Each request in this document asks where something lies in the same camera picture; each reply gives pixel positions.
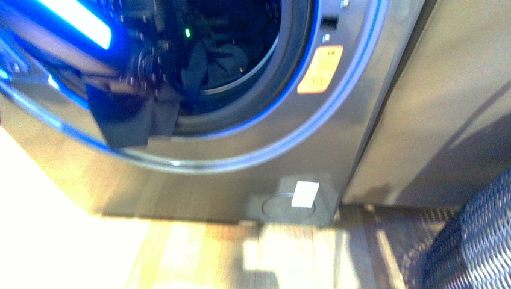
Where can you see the grey front-load washing machine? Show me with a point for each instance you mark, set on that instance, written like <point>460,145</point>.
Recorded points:
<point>92,91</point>

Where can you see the dark clothes inside drum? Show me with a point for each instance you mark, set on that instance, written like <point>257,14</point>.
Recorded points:
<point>212,64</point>

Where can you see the round drain filter cover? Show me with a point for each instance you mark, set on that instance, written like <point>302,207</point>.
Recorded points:
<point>279,208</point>

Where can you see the white tape label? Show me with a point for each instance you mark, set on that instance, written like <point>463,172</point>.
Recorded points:
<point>304,194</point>

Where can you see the orange warning sticker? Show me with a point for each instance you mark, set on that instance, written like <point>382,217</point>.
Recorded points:
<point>321,70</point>

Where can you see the grey cabinet panel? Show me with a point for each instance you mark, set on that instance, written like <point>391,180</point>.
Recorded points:
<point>443,132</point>

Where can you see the white woven laundry basket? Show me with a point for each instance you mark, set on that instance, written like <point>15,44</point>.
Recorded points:
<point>473,248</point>

